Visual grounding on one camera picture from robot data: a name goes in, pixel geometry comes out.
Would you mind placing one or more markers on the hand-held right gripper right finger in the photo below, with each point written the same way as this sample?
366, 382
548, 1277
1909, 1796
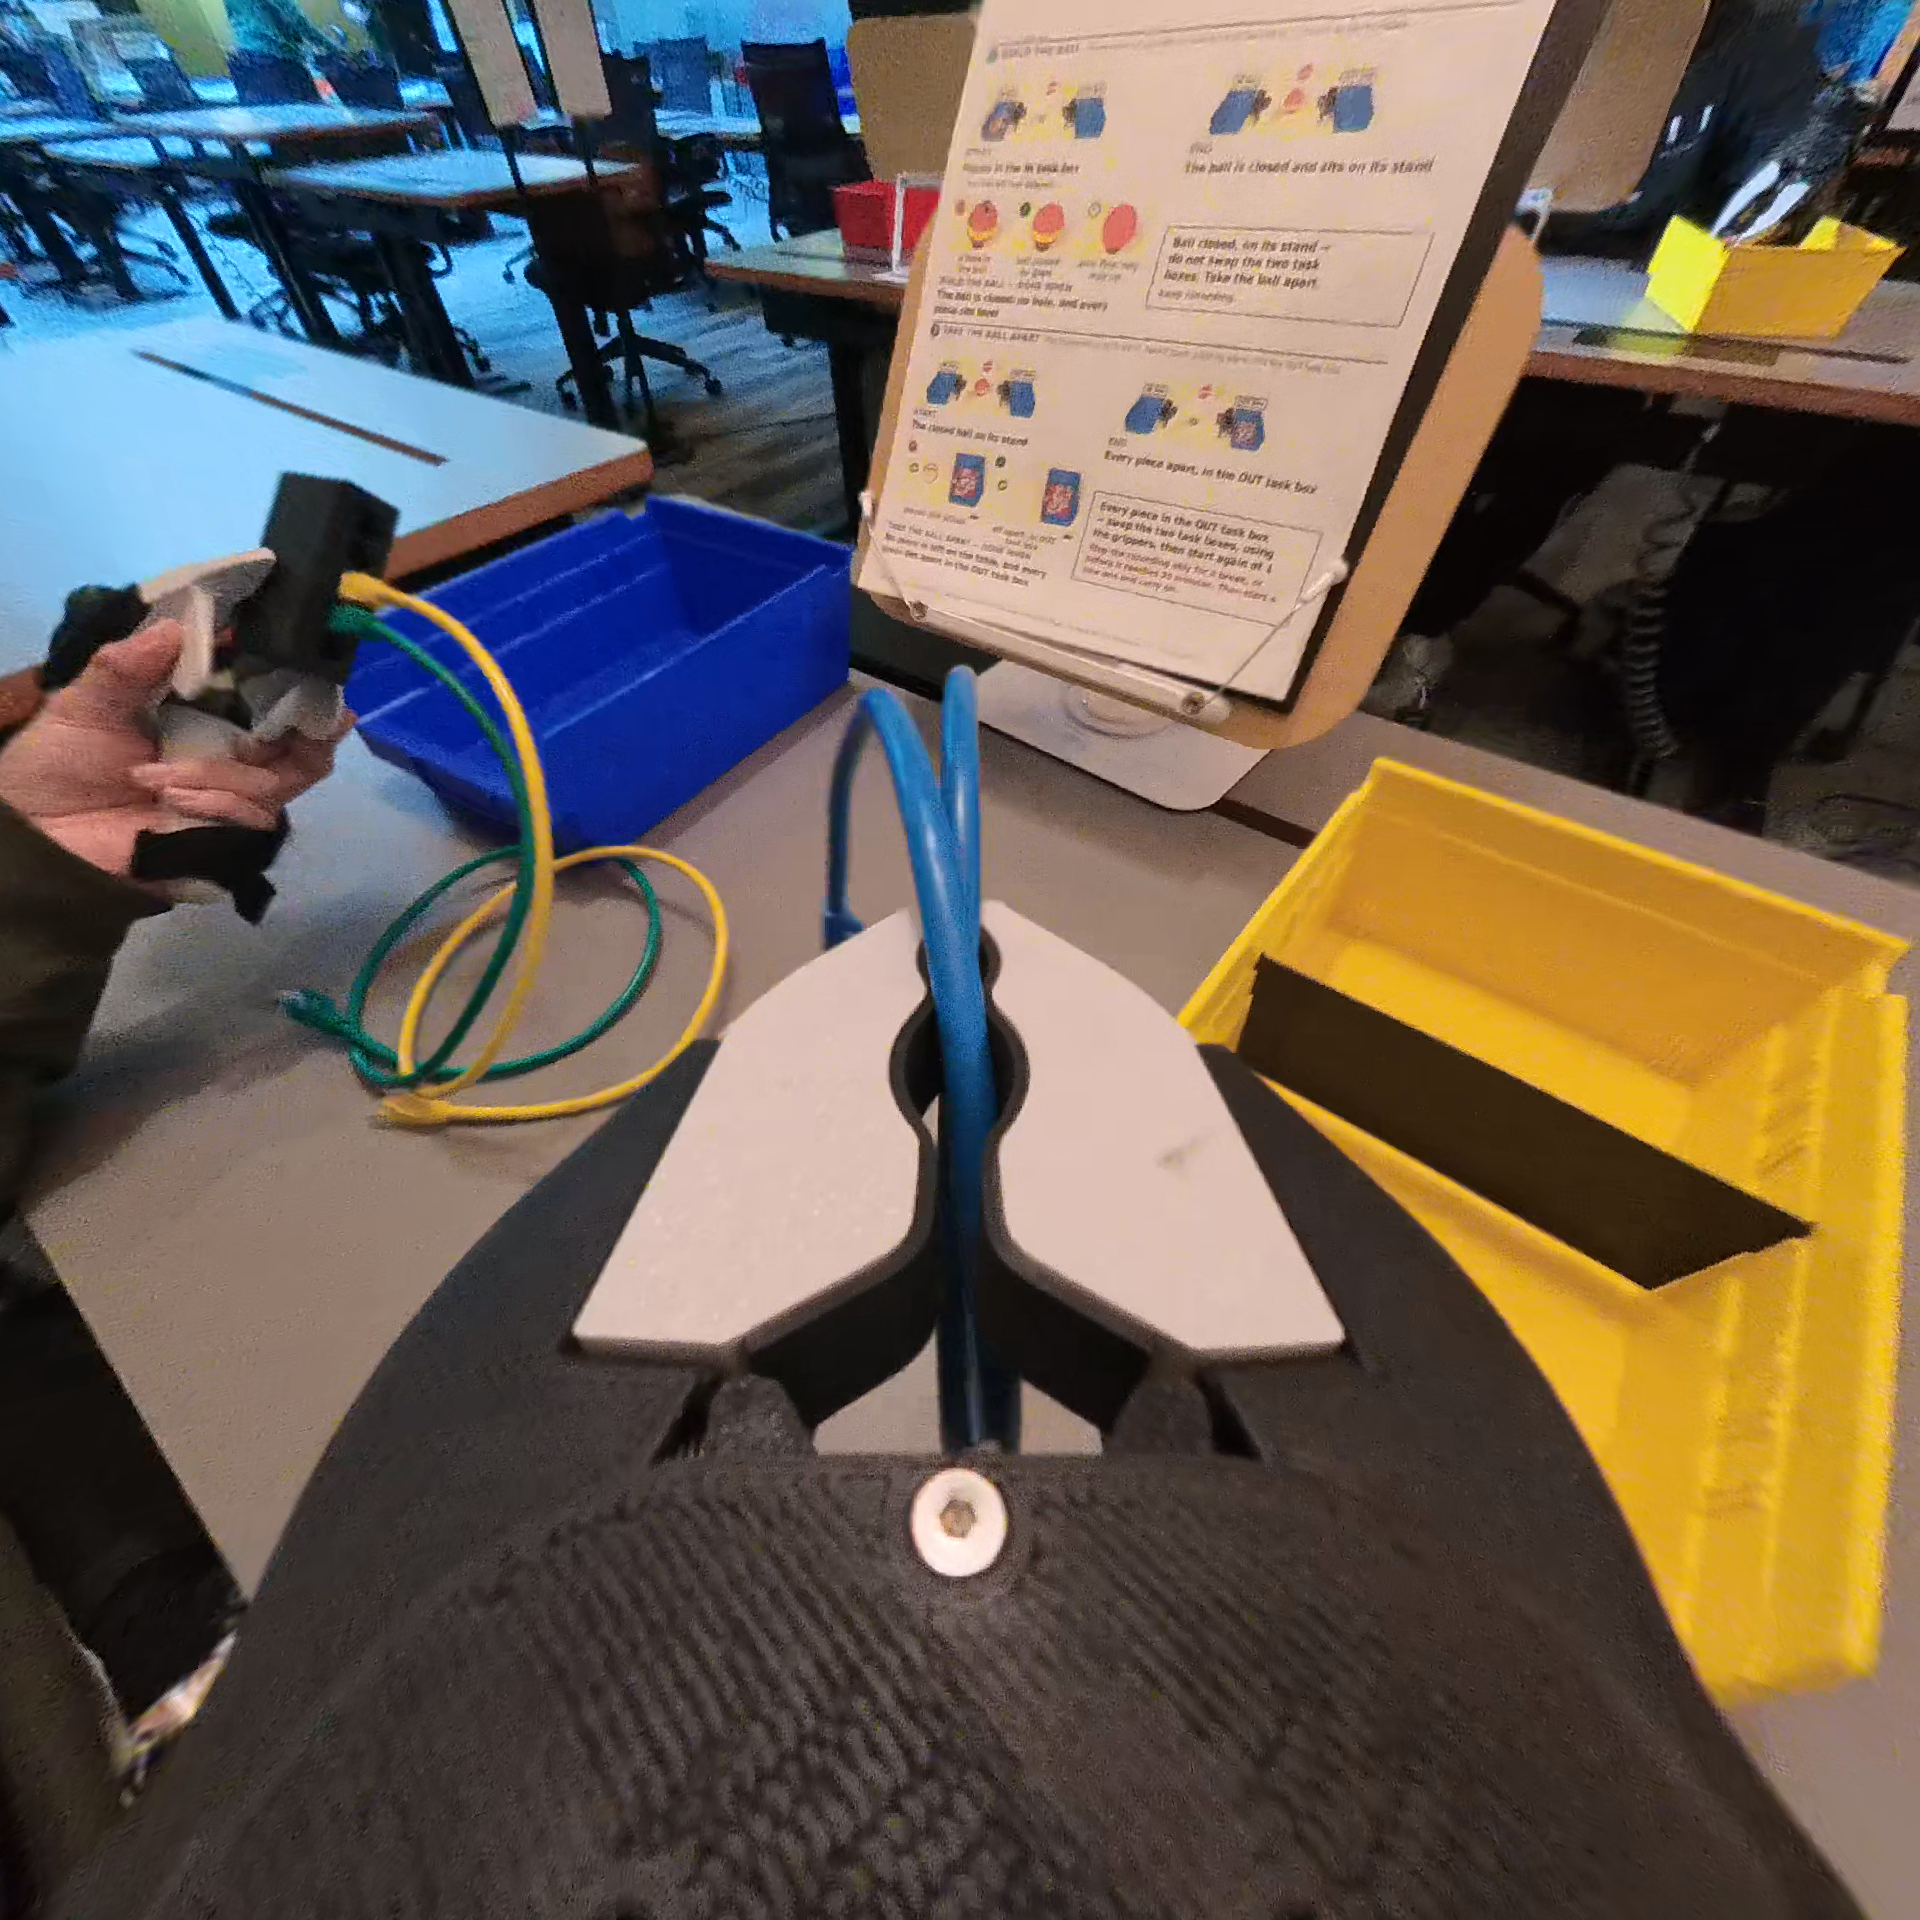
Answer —
1155, 1185

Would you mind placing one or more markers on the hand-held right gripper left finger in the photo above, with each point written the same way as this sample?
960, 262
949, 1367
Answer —
764, 1185

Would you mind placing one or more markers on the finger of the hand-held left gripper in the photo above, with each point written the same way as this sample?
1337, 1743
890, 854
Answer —
292, 705
211, 593

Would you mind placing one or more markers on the black network switch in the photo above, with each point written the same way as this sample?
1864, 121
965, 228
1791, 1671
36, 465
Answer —
315, 570

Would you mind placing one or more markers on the person's left forearm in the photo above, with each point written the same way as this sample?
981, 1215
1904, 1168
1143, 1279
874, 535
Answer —
44, 974

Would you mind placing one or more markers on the person's left hand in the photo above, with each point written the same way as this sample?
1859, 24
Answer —
90, 751

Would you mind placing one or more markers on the white office table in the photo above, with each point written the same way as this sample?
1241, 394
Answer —
225, 421

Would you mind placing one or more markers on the blue plastic bin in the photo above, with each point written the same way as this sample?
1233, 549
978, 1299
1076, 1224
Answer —
630, 751

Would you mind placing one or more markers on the black divider panel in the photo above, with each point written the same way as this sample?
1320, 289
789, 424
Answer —
1500, 1125

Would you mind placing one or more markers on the white board stand base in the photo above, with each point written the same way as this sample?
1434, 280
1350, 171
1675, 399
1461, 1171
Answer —
1170, 765

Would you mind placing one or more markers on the yellow plastic bin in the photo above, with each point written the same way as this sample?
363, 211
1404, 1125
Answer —
1575, 1424
1785, 293

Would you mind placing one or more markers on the black office chair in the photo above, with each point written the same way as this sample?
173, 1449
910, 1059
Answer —
614, 254
803, 121

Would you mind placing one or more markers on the red plastic bin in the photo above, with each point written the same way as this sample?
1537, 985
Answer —
870, 225

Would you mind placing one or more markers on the person's body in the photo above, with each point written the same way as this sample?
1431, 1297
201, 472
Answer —
61, 1501

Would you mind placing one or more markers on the instruction sheet board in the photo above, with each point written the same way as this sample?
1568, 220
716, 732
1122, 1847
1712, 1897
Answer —
1200, 374

